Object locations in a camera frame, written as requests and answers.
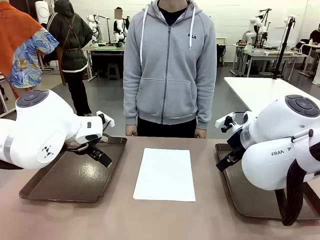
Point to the white A4 paper stack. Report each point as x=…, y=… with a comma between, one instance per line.
x=165, y=175

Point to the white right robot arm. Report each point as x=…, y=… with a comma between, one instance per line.
x=275, y=125

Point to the right forearm in grey sleeve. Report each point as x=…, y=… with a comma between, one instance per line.
x=130, y=105

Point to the person in grey hoodie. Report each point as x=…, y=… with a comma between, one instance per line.
x=170, y=75

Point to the person's left hand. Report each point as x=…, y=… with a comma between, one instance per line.
x=200, y=133

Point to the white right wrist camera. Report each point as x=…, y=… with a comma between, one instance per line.
x=223, y=120

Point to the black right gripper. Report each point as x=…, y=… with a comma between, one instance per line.
x=236, y=140

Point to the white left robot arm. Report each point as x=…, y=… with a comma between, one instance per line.
x=37, y=120

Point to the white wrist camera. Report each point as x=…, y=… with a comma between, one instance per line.
x=110, y=121
x=223, y=120

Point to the white table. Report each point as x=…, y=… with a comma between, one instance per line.
x=250, y=90

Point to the white height-adjustable desk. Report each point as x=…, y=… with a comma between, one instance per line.
x=310, y=60

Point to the white background workbench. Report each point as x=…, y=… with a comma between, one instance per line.
x=270, y=57

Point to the black tripod pole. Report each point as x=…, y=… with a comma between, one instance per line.
x=283, y=50

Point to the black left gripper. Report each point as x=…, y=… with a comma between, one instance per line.
x=80, y=147

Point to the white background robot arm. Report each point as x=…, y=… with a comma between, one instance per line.
x=255, y=21
x=119, y=27
x=91, y=20

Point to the green-top background desk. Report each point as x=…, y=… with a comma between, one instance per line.
x=105, y=48

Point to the brown plastic tray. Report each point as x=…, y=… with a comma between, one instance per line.
x=232, y=185
x=75, y=180

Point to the grey stool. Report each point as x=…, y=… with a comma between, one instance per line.
x=113, y=71

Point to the person in black top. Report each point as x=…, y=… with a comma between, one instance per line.
x=118, y=13

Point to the seated person in black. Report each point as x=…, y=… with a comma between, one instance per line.
x=315, y=35

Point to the white framed box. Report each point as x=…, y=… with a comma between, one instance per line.
x=221, y=41

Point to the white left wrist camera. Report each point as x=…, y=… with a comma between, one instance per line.
x=110, y=121

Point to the white round device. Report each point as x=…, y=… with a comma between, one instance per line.
x=42, y=10

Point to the left forearm in grey sleeve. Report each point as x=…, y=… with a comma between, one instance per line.
x=206, y=107

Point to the person's right hand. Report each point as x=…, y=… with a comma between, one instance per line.
x=131, y=130

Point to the person in orange floral clothes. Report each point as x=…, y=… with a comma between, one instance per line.
x=22, y=37

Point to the person in dark green jacket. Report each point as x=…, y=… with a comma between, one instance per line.
x=70, y=45

